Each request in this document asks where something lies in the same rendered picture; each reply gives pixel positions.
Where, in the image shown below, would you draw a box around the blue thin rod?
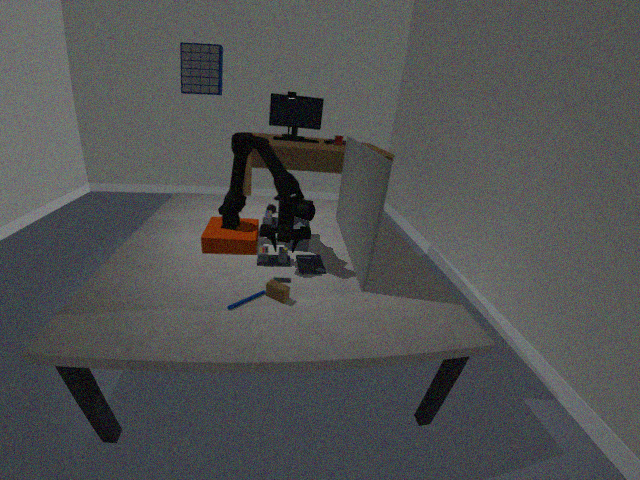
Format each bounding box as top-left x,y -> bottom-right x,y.
227,290 -> 266,310

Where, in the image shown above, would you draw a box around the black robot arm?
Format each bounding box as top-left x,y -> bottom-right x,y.
218,132 -> 316,243

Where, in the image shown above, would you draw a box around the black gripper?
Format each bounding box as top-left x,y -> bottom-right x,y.
260,214 -> 311,253

